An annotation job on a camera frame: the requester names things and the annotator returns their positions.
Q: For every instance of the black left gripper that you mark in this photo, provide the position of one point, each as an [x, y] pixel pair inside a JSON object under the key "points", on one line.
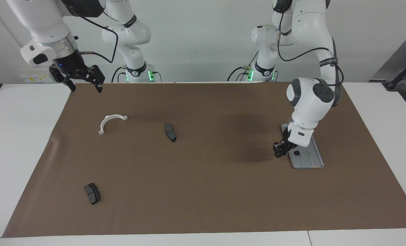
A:
{"points": [[285, 140]]}

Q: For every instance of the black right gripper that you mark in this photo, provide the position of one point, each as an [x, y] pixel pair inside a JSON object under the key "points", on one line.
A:
{"points": [[68, 65]]}

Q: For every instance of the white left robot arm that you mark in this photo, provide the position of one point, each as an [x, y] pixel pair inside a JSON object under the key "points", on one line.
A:
{"points": [[312, 99]]}

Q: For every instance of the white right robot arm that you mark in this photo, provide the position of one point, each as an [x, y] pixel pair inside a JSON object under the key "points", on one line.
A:
{"points": [[45, 24]]}

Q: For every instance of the silver metal tray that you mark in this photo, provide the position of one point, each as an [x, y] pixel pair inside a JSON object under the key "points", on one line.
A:
{"points": [[312, 160]]}

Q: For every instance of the brown table mat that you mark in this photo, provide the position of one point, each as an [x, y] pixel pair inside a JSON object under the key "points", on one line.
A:
{"points": [[206, 191]]}

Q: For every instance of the dark grey brake pad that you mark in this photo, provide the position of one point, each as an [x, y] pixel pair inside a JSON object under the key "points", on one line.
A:
{"points": [[93, 194], [170, 133]]}

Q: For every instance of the black stand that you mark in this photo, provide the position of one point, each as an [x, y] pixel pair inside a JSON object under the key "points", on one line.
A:
{"points": [[402, 73]]}

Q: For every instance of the white wall socket box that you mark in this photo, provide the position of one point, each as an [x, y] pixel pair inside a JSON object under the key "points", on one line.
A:
{"points": [[35, 77]]}

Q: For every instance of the white curved plastic bracket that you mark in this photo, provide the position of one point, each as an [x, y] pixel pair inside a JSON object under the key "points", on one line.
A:
{"points": [[104, 122]]}

